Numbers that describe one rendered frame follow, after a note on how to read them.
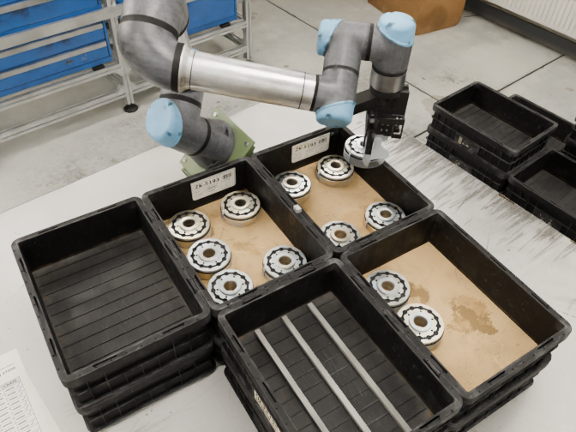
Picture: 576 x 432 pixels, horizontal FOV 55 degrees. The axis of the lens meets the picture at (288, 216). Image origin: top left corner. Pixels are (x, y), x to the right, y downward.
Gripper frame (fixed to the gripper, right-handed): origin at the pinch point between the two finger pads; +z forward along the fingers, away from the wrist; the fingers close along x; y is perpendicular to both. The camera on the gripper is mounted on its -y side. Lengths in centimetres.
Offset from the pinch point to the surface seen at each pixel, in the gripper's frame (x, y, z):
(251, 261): -22.2, -24.9, 17.0
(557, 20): 250, 138, 76
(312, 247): -21.9, -10.7, 10.4
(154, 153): 30, -64, 30
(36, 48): 123, -147, 51
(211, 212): -7.0, -37.5, 17.1
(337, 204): -0.3, -4.9, 16.9
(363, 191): 5.6, 2.0, 16.9
